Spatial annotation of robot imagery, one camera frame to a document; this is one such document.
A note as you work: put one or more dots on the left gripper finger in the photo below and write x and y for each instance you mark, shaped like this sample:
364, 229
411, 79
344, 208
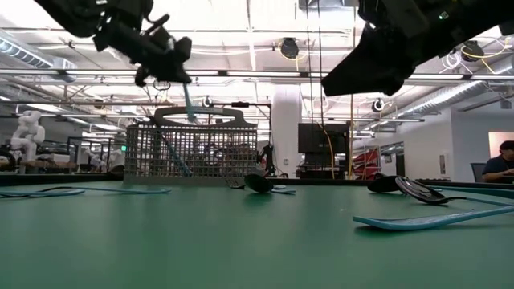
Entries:
174, 64
144, 73

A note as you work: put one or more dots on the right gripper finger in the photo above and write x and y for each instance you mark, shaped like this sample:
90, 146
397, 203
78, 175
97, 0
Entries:
373, 68

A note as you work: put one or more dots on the grey plastic cutlery basket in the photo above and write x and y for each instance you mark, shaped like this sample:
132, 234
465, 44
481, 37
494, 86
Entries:
225, 160

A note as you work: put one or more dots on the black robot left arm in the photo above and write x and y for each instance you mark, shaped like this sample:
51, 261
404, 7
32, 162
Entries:
80, 14

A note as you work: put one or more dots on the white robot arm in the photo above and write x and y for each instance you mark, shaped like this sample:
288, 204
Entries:
94, 157
28, 132

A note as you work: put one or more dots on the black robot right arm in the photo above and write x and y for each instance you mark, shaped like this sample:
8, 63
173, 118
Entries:
490, 16

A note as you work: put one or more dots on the long ceiling light bar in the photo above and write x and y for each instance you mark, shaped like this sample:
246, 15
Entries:
261, 73

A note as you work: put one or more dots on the black monitor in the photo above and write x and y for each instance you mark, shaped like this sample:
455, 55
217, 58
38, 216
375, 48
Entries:
321, 138

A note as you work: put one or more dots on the red cart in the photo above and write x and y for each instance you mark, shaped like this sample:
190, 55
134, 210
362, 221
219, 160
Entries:
367, 162

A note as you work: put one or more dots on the white round column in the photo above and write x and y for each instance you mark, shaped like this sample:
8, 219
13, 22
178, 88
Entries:
287, 136

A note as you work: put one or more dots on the person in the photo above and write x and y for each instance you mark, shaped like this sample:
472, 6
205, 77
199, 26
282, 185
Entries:
498, 168

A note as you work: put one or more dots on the green table mat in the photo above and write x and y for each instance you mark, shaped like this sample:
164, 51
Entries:
160, 241

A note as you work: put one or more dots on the grey ceiling air duct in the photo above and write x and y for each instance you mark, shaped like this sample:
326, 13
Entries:
449, 96
28, 58

